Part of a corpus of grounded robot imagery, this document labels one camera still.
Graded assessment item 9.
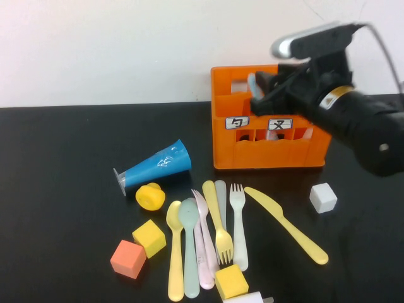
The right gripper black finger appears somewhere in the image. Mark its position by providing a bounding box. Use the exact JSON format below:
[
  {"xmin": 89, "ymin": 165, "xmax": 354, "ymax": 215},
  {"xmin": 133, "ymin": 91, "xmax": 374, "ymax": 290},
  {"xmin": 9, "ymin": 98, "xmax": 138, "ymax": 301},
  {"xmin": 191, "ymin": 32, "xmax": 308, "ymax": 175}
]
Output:
[
  {"xmin": 250, "ymin": 95, "xmax": 287, "ymax": 118},
  {"xmin": 254, "ymin": 70, "xmax": 281, "ymax": 96}
]

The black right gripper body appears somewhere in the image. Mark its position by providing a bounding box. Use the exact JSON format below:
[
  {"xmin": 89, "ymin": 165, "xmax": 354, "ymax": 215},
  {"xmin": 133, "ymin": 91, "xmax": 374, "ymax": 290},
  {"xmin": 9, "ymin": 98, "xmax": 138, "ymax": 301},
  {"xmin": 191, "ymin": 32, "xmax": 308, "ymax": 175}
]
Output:
[{"xmin": 276, "ymin": 49, "xmax": 354, "ymax": 120}]

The yellow plastic knife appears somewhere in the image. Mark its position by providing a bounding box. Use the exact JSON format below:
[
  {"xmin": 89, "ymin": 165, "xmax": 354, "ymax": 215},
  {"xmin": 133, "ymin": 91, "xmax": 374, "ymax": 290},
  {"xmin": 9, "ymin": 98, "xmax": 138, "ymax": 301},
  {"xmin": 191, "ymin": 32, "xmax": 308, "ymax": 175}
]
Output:
[{"xmin": 244, "ymin": 186, "xmax": 330, "ymax": 266}]

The orange plastic cutlery crate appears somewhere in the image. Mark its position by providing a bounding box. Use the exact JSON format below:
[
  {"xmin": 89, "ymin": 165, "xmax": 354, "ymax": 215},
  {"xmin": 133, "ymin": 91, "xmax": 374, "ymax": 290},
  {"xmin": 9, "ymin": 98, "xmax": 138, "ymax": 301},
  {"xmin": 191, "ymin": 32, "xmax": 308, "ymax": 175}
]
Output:
[{"xmin": 210, "ymin": 64, "xmax": 332, "ymax": 171}]

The white label fork character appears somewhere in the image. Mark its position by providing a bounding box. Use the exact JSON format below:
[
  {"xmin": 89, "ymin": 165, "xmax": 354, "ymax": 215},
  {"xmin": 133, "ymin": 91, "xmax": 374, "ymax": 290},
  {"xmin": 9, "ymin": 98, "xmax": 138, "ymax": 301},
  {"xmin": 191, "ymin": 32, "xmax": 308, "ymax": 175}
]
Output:
[{"xmin": 267, "ymin": 117, "xmax": 293, "ymax": 131}]

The white label spoon character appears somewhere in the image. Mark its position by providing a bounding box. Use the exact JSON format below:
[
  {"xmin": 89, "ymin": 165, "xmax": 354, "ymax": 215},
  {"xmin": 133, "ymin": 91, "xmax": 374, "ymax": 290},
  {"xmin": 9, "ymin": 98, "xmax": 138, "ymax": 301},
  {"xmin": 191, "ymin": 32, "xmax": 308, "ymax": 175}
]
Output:
[{"xmin": 224, "ymin": 116, "xmax": 250, "ymax": 130}]

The grey plastic fork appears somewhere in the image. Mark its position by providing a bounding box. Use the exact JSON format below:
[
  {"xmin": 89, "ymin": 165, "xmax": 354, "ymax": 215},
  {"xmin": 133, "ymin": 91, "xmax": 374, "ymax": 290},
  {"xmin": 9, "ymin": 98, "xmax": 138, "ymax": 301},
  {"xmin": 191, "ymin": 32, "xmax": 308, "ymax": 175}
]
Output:
[{"xmin": 215, "ymin": 179, "xmax": 229, "ymax": 232}]

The white foam cube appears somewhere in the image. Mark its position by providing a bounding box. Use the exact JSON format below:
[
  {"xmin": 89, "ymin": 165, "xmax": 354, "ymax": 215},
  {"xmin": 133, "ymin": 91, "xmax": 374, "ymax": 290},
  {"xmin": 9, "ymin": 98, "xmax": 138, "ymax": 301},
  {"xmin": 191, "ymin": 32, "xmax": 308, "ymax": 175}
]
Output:
[{"xmin": 309, "ymin": 182, "xmax": 338, "ymax": 214}]

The yellow plastic fork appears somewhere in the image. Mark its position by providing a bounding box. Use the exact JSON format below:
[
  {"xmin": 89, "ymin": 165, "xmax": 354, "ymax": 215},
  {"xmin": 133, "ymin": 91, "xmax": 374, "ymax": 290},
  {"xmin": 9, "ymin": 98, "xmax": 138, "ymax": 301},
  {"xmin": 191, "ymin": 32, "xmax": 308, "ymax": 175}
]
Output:
[{"xmin": 201, "ymin": 180, "xmax": 234, "ymax": 265}]

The white plastic fork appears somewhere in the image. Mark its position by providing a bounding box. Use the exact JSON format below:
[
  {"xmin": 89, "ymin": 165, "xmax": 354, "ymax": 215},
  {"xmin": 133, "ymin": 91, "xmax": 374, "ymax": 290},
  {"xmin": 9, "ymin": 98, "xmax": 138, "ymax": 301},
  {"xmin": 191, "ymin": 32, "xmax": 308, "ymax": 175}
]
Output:
[{"xmin": 229, "ymin": 183, "xmax": 249, "ymax": 272}]

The blue cone cup clear base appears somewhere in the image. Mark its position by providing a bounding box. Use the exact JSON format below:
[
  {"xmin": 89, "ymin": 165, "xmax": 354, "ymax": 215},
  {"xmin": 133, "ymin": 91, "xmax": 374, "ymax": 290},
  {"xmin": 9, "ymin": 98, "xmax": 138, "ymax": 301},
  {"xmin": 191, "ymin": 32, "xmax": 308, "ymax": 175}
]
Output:
[{"xmin": 113, "ymin": 139, "xmax": 193, "ymax": 197}]

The pink plastic fork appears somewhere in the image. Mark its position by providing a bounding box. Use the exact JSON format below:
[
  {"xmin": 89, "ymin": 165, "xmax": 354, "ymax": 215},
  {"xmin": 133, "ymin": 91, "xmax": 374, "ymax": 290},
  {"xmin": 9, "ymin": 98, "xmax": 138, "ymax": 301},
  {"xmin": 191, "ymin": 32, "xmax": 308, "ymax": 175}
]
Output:
[{"xmin": 191, "ymin": 188, "xmax": 220, "ymax": 271}]

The teal plastic spoon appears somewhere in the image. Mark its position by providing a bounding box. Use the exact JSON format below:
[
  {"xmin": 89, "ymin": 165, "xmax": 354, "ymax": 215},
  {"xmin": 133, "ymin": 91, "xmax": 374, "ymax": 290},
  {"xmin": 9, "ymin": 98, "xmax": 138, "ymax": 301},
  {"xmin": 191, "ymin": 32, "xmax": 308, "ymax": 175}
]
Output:
[{"xmin": 178, "ymin": 198, "xmax": 201, "ymax": 299}]

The yellow round plastic toy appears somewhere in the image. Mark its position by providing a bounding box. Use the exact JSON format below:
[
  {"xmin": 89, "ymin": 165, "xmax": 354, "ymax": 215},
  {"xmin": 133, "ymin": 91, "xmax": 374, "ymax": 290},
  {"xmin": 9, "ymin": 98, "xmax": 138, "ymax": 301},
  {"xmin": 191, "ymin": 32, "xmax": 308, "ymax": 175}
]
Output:
[{"xmin": 135, "ymin": 182, "xmax": 166, "ymax": 211}]

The yellow plastic spoon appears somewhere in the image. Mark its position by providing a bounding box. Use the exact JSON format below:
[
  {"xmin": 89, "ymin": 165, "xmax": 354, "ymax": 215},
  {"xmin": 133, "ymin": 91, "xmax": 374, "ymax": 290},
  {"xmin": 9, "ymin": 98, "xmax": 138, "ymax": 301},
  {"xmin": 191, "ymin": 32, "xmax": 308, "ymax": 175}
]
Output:
[{"xmin": 166, "ymin": 200, "xmax": 185, "ymax": 302}]

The pink plastic knife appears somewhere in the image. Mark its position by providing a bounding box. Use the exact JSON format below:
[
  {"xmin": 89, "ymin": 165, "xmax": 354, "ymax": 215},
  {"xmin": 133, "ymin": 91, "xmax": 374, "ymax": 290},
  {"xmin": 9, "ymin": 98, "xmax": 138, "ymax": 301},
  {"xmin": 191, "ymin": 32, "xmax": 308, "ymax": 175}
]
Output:
[{"xmin": 194, "ymin": 217, "xmax": 216, "ymax": 290}]

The yellow foam cube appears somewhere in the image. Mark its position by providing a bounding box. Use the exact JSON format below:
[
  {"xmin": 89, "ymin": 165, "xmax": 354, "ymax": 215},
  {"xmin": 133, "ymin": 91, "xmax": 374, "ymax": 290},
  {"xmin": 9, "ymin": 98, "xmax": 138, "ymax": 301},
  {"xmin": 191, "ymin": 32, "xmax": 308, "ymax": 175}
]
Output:
[
  {"xmin": 215, "ymin": 264, "xmax": 249, "ymax": 300},
  {"xmin": 132, "ymin": 219, "xmax": 167, "ymax": 259}
]

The white power adapter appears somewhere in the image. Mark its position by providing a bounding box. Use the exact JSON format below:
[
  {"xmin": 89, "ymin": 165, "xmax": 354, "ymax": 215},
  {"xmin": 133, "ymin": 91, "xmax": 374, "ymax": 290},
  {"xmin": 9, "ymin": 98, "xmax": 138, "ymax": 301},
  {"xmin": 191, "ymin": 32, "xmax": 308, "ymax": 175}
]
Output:
[{"xmin": 222, "ymin": 290, "xmax": 274, "ymax": 303}]

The orange foam cube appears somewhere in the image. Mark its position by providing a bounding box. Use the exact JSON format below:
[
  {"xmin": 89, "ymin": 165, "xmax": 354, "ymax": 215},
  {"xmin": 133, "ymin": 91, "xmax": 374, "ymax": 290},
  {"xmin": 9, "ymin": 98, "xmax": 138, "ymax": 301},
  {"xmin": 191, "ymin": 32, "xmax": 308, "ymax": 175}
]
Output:
[{"xmin": 110, "ymin": 239, "xmax": 147, "ymax": 280}]

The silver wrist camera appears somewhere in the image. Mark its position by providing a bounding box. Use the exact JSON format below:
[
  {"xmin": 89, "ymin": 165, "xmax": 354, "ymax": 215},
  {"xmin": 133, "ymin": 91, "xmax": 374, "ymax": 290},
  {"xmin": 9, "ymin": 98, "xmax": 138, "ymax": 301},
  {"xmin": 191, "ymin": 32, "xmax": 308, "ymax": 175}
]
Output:
[{"xmin": 270, "ymin": 21, "xmax": 358, "ymax": 61}]

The black camera cable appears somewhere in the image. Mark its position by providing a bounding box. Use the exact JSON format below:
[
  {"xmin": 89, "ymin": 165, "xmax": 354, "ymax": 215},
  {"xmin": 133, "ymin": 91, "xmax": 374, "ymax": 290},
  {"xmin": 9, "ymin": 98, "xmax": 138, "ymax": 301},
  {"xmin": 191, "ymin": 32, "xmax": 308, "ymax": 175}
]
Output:
[{"xmin": 347, "ymin": 21, "xmax": 404, "ymax": 95}]

